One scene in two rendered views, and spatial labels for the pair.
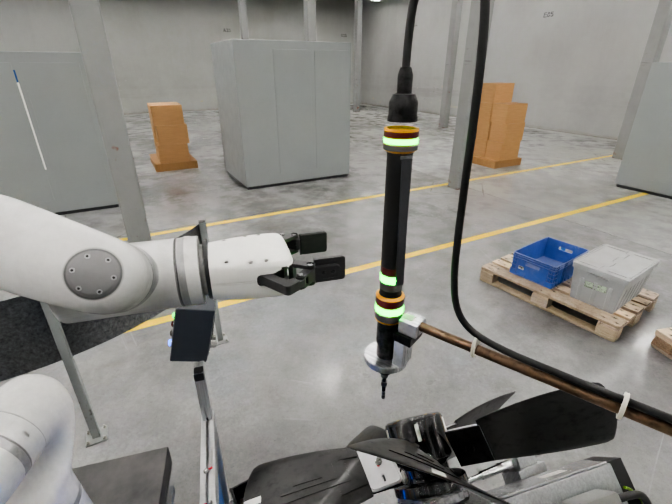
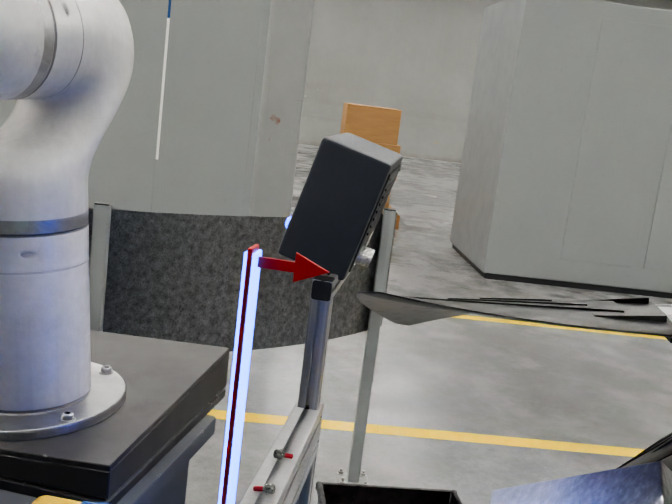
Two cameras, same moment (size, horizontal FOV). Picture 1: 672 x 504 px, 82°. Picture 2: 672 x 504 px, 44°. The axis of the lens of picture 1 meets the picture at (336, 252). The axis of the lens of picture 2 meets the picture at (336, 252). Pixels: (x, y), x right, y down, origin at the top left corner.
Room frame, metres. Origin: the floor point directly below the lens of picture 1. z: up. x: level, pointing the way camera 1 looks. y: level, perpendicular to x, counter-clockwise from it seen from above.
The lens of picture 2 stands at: (-0.17, -0.07, 1.32)
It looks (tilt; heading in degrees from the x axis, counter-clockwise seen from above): 11 degrees down; 24
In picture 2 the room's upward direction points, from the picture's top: 7 degrees clockwise
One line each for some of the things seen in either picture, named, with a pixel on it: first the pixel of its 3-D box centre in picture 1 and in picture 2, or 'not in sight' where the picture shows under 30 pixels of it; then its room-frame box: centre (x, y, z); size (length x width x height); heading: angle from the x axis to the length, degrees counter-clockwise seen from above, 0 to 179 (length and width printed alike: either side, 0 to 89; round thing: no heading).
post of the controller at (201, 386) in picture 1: (203, 394); (316, 342); (0.91, 0.41, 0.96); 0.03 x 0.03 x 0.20; 17
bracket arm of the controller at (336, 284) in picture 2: (199, 352); (333, 274); (1.00, 0.44, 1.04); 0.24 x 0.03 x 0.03; 17
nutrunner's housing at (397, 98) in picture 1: (393, 246); not in sight; (0.50, -0.08, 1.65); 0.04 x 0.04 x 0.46
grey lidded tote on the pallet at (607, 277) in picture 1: (610, 278); not in sight; (2.80, -2.26, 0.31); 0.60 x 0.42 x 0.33; 125
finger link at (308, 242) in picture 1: (302, 240); not in sight; (0.52, 0.05, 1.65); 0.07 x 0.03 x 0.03; 107
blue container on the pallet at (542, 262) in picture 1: (548, 261); not in sight; (3.21, -1.97, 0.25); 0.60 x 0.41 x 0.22; 126
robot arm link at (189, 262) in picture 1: (193, 269); not in sight; (0.42, 0.18, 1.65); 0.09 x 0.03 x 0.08; 17
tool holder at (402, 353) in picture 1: (392, 337); not in sight; (0.50, -0.09, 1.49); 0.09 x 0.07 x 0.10; 52
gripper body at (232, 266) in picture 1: (245, 264); not in sight; (0.44, 0.12, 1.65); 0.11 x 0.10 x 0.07; 107
